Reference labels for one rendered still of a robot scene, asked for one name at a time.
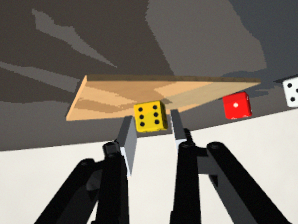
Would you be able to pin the cream white die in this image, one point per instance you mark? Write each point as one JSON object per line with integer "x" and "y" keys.
{"x": 291, "y": 91}

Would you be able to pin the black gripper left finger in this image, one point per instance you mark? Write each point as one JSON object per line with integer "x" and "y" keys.
{"x": 72, "y": 205}

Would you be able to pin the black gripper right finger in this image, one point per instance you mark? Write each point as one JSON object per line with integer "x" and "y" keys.
{"x": 242, "y": 197}

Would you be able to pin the red die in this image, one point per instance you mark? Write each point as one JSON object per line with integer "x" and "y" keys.
{"x": 237, "y": 105}

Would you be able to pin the tan square mat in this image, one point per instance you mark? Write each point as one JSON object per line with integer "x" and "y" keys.
{"x": 112, "y": 96}

